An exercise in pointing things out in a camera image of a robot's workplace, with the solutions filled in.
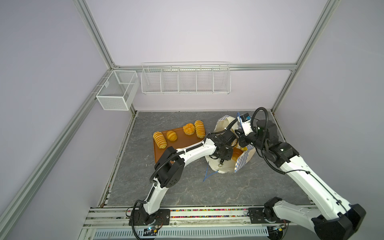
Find blue checkered paper bag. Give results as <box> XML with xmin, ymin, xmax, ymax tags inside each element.
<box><xmin>205</xmin><ymin>115</ymin><xmax>256</xmax><ymax>174</ymax></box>

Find ridged long bread loaf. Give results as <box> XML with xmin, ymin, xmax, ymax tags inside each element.
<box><xmin>194</xmin><ymin>120</ymin><xmax>206</xmax><ymax>139</ymax></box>

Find pale muffin bread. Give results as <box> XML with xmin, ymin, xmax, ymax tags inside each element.
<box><xmin>183</xmin><ymin>123</ymin><xmax>196</xmax><ymax>136</ymax></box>

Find yellow bread roll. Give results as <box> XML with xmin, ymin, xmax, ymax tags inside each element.
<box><xmin>166</xmin><ymin>130</ymin><xmax>178</xmax><ymax>142</ymax></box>

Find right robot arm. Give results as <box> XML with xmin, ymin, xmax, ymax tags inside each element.
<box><xmin>237</xmin><ymin>107</ymin><xmax>367</xmax><ymax>240</ymax></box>

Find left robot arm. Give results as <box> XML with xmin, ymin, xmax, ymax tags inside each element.
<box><xmin>129</xmin><ymin>130</ymin><xmax>237</xmax><ymax>226</ymax></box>

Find orange round bun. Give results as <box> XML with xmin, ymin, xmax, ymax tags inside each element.
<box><xmin>231</xmin><ymin>148</ymin><xmax>244</xmax><ymax>162</ymax></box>

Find brown plastic tray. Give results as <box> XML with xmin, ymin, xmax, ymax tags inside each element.
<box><xmin>153</xmin><ymin>127</ymin><xmax>203</xmax><ymax>163</ymax></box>

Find white mesh box basket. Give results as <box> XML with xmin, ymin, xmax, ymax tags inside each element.
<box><xmin>96</xmin><ymin>70</ymin><xmax>140</xmax><ymax>111</ymax></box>

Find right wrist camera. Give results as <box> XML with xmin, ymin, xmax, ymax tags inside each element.
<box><xmin>238</xmin><ymin>113</ymin><xmax>253</xmax><ymax>136</ymax></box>

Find aluminium frame post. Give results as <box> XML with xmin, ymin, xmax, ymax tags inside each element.
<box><xmin>114</xmin><ymin>62</ymin><xmax>298</xmax><ymax>72</ymax></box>

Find white wire shelf basket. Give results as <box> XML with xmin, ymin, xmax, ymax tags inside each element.
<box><xmin>141</xmin><ymin>68</ymin><xmax>232</xmax><ymax>95</ymax></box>

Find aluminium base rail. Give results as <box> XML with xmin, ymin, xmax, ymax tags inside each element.
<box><xmin>78</xmin><ymin>206</ymin><xmax>318</xmax><ymax>240</ymax></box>

